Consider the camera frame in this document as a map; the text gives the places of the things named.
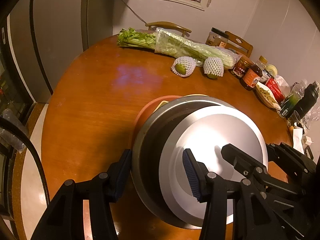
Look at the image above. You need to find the white paper sheet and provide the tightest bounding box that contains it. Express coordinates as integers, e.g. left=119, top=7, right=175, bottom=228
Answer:
left=292, top=127, right=304, bottom=154

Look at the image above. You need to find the green drink bottle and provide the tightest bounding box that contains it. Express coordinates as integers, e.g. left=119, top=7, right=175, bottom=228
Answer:
left=279, top=79, right=308, bottom=118

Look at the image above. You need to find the white dish with vegetables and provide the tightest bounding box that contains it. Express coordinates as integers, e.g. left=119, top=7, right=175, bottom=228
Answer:
left=255, top=82, right=281, bottom=111

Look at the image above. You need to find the yellow-lid glass jar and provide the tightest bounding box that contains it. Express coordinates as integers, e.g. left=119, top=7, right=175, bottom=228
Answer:
left=255, top=55, right=267, bottom=70

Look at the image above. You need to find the glass jar black lid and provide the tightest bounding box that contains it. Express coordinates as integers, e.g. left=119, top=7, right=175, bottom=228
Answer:
left=206, top=28, right=229, bottom=48

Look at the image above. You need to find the foam-netted fruit left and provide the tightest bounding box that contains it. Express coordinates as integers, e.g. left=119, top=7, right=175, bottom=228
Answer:
left=171, top=56, right=196, bottom=77

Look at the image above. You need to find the large steel plate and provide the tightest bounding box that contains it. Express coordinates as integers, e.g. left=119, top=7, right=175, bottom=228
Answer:
left=132, top=95, right=237, bottom=229

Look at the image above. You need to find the foam-netted fruit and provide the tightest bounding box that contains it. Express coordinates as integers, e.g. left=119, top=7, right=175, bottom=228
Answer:
left=203, top=57, right=224, bottom=79
left=171, top=56, right=196, bottom=77

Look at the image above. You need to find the wooden chair arched back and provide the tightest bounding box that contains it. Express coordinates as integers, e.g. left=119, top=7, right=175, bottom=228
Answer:
left=145, top=21, right=192, bottom=37

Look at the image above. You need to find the grey refrigerator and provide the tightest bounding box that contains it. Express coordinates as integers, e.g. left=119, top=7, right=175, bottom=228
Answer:
left=0, top=0, right=118, bottom=103

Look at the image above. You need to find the red tissue pack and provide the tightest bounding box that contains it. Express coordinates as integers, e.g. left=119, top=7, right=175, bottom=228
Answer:
left=265, top=75, right=291, bottom=103

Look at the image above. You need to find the orange plastic plate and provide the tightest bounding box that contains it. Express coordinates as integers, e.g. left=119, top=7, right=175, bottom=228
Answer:
left=128, top=95, right=181, bottom=148

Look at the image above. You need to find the foam-netted fruit right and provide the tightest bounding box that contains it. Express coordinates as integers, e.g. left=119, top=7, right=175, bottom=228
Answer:
left=203, top=57, right=224, bottom=79

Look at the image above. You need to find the celery bunch in plastic bag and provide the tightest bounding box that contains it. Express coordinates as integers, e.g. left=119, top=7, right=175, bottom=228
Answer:
left=117, top=28, right=242, bottom=69

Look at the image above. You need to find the cream shell-shaped plate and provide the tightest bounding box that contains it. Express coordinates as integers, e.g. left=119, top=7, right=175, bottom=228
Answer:
left=153, top=94, right=208, bottom=112

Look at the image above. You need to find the wooden chair cutout back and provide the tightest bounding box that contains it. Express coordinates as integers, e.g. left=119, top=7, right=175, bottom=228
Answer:
left=225, top=31, right=253, bottom=57

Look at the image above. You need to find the brown sauce jar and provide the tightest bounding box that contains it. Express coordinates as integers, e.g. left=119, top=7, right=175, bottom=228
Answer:
left=229, top=55, right=254, bottom=79

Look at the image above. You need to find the dark sauce bottle orange label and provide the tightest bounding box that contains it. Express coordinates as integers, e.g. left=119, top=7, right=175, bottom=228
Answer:
left=240, top=64, right=263, bottom=90

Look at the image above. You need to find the black thermos bottle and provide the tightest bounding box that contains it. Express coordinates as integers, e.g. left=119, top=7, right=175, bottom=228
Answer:
left=286, top=81, right=319, bottom=119

